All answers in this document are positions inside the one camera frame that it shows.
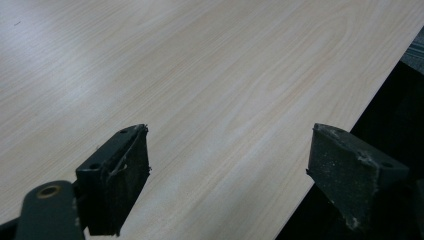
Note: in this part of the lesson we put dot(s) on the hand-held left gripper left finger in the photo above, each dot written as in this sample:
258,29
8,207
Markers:
113,180

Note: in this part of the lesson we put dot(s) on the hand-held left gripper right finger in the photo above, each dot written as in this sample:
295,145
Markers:
346,173

